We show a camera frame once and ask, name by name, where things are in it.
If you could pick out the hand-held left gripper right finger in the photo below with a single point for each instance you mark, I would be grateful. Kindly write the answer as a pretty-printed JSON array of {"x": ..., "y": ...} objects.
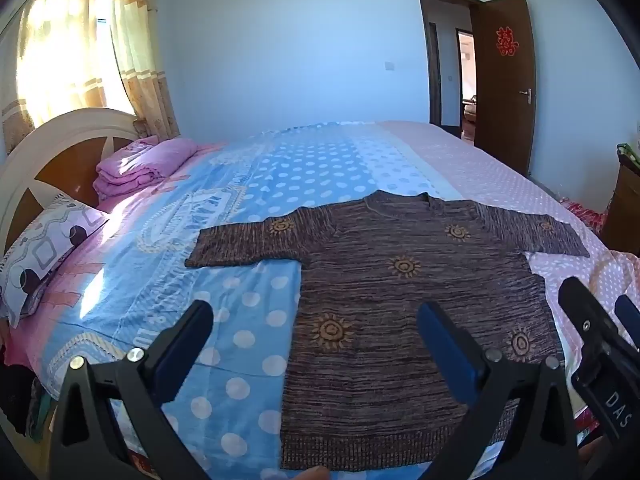
[{"x": 450, "y": 355}]

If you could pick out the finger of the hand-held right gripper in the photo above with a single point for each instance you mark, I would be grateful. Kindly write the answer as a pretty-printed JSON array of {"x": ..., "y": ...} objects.
[
  {"x": 582, "y": 315},
  {"x": 629, "y": 317}
]

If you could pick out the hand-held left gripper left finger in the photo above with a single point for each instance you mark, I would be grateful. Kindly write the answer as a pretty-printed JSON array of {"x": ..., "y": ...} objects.
[{"x": 172, "y": 365}]

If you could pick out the brown knitted sun-pattern sweater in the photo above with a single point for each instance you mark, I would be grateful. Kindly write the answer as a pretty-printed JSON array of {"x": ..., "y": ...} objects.
[{"x": 400, "y": 320}]

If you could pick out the dark clothes pile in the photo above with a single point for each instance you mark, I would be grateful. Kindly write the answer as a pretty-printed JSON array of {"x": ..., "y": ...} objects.
[{"x": 20, "y": 395}]

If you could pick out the person's right hand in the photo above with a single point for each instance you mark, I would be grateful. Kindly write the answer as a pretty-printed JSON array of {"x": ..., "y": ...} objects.
[{"x": 594, "y": 449}]

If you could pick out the person's left hand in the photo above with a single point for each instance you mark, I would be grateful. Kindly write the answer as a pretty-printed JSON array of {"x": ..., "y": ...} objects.
[{"x": 311, "y": 474}]

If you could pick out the red patterned cloth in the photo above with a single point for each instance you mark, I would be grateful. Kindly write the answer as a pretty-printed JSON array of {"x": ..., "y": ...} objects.
[{"x": 585, "y": 215}]

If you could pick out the brown wooden cabinet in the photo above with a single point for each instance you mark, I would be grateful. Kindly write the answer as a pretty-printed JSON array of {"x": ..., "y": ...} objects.
[{"x": 625, "y": 210}]

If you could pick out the blue pink dotted bedsheet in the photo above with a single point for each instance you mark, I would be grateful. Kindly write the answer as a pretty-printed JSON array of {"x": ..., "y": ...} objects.
[{"x": 250, "y": 270}]

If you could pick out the green item on cabinet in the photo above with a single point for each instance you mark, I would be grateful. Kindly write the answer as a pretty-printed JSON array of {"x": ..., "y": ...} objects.
[{"x": 627, "y": 152}]

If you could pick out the white purple patterned pillow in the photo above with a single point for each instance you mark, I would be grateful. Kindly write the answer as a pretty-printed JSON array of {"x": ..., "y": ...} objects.
[{"x": 40, "y": 255}]

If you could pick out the pink folded blanket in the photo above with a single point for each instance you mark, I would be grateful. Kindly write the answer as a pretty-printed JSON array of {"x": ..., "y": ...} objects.
[{"x": 145, "y": 165}]

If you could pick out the brown wooden door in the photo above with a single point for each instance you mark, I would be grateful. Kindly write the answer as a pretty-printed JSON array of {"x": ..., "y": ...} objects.
[{"x": 500, "y": 110}]

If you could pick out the white wooden bed headboard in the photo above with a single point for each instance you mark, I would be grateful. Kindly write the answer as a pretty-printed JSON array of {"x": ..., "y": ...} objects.
[{"x": 65, "y": 165}]

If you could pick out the red paper door decoration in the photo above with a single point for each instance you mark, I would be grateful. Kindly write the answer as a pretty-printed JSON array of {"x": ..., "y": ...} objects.
[{"x": 506, "y": 41}]

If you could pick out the yellow patterned curtain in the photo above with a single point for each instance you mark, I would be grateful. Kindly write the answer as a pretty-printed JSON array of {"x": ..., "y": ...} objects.
[{"x": 135, "y": 60}]

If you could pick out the dark wooden door frame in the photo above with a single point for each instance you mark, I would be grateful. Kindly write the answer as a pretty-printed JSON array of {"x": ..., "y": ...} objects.
[{"x": 425, "y": 60}]

